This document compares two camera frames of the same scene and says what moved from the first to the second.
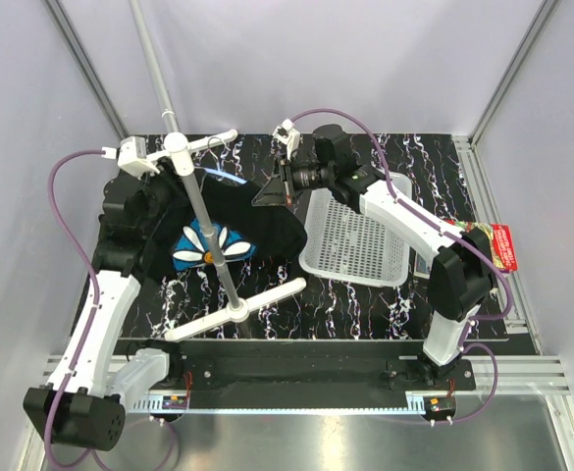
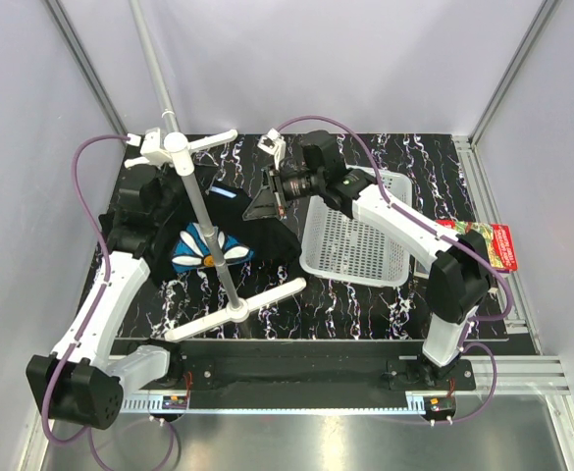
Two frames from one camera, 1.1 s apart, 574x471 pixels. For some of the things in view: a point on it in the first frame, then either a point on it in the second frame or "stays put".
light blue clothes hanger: (219, 172) -> (222, 191)
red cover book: (502, 250) stays put
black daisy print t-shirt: (248, 229) stays put
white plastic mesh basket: (342, 245) stays put
